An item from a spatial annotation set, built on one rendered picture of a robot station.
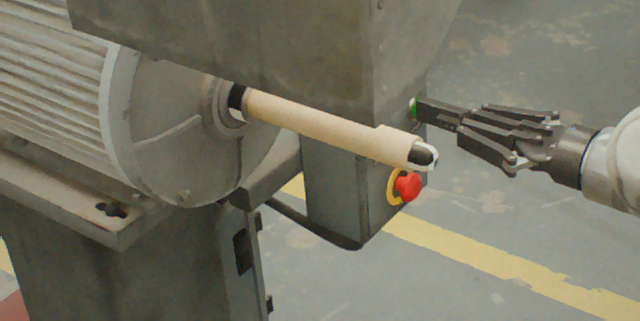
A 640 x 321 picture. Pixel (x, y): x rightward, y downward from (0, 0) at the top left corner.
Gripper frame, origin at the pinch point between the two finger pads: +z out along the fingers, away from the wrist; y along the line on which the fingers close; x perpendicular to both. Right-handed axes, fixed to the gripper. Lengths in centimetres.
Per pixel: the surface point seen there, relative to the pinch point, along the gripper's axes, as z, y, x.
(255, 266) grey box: 23.6, -13.7, -26.2
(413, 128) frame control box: 3.9, -0.7, -2.9
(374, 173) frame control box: 4.0, -9.9, -4.6
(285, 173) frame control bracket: 14.1, -15.4, -4.9
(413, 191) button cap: 1.3, -5.2, -9.3
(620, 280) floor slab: 6, 100, -107
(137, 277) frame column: 21.1, -36.3, -10.1
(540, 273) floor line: 25, 92, -107
